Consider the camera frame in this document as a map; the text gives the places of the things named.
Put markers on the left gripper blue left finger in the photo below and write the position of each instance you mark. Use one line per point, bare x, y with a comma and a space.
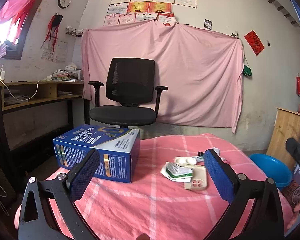
72, 185

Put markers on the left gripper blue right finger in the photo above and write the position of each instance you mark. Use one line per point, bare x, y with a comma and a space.
226, 180

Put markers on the green white packet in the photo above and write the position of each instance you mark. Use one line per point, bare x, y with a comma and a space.
176, 173

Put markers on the wooden cabinet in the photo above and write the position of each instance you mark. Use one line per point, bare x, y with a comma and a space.
287, 125

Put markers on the beige phone case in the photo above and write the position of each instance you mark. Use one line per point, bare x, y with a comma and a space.
199, 178

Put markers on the blue plastic bucket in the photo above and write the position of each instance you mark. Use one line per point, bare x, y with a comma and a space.
274, 169

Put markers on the white earbud case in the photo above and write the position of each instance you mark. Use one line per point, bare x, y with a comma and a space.
183, 161

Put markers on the blue cardboard box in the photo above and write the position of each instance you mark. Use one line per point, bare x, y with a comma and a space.
118, 148

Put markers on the pink checkered table cloth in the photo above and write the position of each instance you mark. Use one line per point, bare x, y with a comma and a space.
154, 205

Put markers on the wooden desk shelf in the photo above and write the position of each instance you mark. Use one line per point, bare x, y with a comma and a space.
38, 93

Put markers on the green hanging basket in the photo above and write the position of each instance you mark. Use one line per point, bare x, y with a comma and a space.
247, 71

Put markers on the stack of books papers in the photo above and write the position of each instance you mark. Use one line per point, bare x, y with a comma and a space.
70, 73

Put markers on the black office chair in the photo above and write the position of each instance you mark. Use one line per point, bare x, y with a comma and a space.
129, 97

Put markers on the small dark photo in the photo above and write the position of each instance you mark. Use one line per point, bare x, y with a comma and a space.
208, 24

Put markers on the pink window curtain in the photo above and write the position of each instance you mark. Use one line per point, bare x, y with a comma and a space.
15, 19

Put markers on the pink wall sheet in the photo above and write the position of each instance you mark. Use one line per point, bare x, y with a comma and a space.
202, 69

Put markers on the red diamond wall poster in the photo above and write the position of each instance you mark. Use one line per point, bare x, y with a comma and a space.
254, 42

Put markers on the wall calendar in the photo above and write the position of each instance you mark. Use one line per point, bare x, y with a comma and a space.
54, 52

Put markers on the red tassel wall ornament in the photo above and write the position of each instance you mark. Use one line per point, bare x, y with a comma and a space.
52, 35

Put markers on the wall certificates group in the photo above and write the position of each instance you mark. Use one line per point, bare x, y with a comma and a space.
129, 11

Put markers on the round wall clock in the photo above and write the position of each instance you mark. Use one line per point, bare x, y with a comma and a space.
63, 3

